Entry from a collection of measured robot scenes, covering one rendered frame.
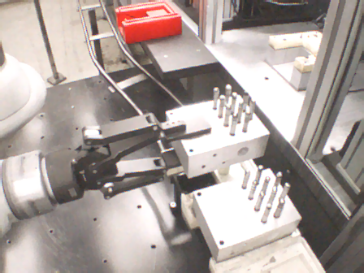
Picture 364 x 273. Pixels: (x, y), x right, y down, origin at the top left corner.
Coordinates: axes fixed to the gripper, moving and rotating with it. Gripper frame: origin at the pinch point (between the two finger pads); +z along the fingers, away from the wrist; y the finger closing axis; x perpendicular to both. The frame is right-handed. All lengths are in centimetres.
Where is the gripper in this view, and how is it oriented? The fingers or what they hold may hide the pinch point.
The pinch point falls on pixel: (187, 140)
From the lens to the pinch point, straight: 46.0
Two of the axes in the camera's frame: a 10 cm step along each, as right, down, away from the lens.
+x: -3.4, -6.7, 6.5
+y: -0.2, -6.9, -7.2
